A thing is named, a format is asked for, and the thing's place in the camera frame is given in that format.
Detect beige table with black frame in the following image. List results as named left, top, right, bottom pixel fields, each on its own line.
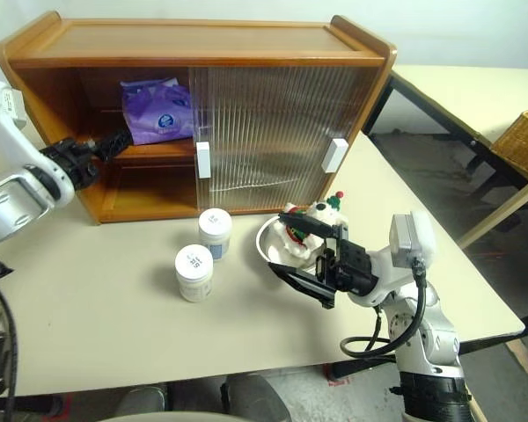
left=363, top=64, right=528, bottom=247

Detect grey rounded shape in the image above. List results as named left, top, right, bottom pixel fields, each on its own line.
left=222, top=373, right=291, bottom=422
left=114, top=384, right=169, bottom=417

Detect wicker basket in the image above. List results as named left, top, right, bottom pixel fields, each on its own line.
left=491, top=105, right=528, bottom=181

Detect wooden cabinet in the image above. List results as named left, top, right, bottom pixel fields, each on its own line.
left=0, top=11, right=398, bottom=225

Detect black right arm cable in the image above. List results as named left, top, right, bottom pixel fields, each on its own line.
left=341, top=258, right=428, bottom=360

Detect wooden stick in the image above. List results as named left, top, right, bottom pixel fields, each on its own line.
left=466, top=389, right=489, bottom=422

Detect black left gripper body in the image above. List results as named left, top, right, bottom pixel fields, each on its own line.
left=38, top=136, right=102, bottom=191

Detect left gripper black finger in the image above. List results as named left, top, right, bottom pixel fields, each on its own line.
left=91, top=128, right=134, bottom=154
left=96, top=140, right=136, bottom=165

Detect purple tissue package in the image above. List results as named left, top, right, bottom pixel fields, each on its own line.
left=120, top=77, right=195, bottom=146

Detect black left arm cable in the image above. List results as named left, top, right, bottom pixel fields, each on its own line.
left=0, top=287, right=18, bottom=422

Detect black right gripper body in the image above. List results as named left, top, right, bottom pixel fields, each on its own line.
left=313, top=222, right=374, bottom=310

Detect white plush toy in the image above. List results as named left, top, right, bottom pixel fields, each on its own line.
left=270, top=190, right=348, bottom=260

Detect white bottle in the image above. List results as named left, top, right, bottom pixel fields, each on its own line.
left=174, top=244, right=215, bottom=303
left=197, top=207, right=233, bottom=262

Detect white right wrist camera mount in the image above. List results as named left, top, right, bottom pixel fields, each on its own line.
left=347, top=209, right=437, bottom=309

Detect white metal bowl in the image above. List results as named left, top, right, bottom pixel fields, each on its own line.
left=254, top=217, right=331, bottom=272

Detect ribbed glass sliding door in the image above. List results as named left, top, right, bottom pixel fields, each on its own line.
left=193, top=66, right=373, bottom=215
left=187, top=65, right=370, bottom=217

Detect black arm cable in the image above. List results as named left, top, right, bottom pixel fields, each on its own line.
left=341, top=258, right=428, bottom=360
left=0, top=287, right=18, bottom=422

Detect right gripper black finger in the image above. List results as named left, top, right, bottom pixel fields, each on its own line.
left=277, top=212, right=340, bottom=241
left=267, top=261, right=336, bottom=309

